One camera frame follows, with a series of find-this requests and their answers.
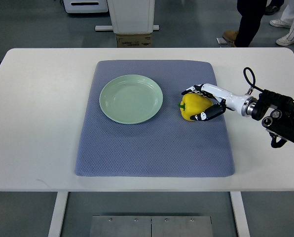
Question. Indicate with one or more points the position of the person in dark trousers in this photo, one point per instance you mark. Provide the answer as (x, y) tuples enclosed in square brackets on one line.
[(251, 12)]

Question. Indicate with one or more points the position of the right white table leg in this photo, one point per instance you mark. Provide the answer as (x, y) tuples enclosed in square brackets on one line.
[(239, 214)]

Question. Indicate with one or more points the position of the white machine with slot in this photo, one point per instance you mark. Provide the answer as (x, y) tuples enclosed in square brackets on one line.
[(85, 6)]

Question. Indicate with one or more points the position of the light green plate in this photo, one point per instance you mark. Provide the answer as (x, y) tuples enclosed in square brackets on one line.
[(131, 99)]

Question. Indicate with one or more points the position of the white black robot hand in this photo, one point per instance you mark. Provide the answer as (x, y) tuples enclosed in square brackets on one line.
[(222, 100)]

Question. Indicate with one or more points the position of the white pedestal stand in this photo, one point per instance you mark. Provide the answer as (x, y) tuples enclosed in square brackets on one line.
[(130, 17)]

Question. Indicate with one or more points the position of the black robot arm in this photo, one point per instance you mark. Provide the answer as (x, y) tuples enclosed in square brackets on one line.
[(276, 111)]

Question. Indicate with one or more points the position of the left white table leg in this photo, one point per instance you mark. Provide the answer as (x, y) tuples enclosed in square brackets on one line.
[(58, 214)]

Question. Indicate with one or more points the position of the yellow bell pepper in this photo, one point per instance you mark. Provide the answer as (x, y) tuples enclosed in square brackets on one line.
[(193, 104)]

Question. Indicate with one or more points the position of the cardboard box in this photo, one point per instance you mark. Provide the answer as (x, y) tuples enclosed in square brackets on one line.
[(134, 40)]

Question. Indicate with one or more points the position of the person in white jacket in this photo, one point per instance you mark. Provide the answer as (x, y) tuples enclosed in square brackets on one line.
[(286, 21)]

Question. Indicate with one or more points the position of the white table leg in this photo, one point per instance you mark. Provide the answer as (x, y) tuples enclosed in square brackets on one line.
[(239, 214), (58, 214)]

